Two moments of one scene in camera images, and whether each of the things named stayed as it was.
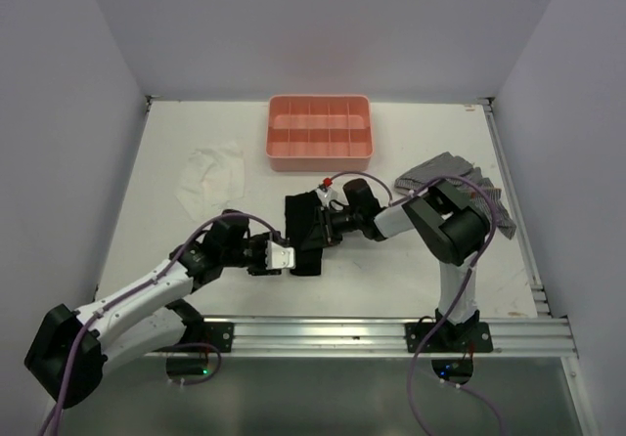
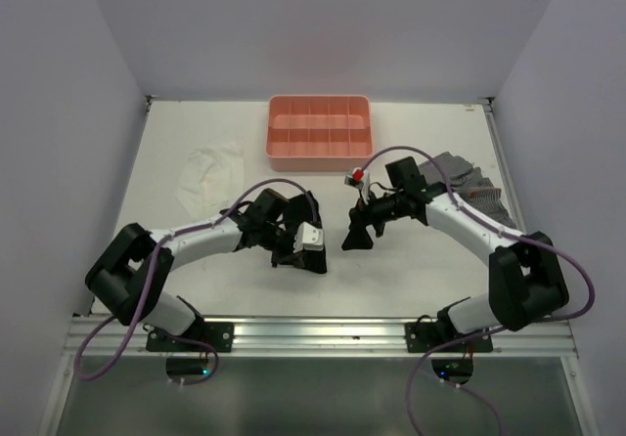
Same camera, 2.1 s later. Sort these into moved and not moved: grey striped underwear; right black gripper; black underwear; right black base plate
Moved: right black gripper
Not moved: grey striped underwear; black underwear; right black base plate
